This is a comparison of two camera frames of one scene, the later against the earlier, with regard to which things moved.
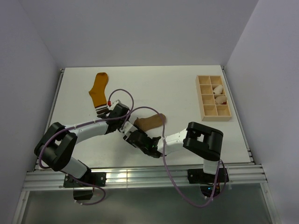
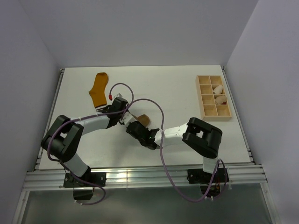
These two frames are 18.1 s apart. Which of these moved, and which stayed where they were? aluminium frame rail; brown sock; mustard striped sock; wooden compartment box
Moved: brown sock
Stayed: mustard striped sock; wooden compartment box; aluminium frame rail
